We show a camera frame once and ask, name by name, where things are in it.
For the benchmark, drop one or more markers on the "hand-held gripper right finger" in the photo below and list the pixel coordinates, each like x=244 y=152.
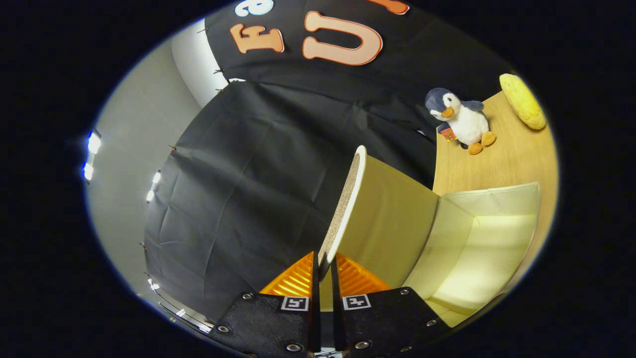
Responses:
x=387 y=323

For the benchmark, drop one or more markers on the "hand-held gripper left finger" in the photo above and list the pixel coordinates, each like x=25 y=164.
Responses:
x=268 y=323

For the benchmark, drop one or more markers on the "beige fabric storage box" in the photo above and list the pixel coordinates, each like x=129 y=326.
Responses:
x=387 y=214

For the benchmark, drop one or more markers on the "penguin plush toy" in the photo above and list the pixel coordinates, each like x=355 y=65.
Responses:
x=464 y=122

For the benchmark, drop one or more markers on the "yellow round bread plush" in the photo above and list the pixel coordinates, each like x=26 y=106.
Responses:
x=521 y=102

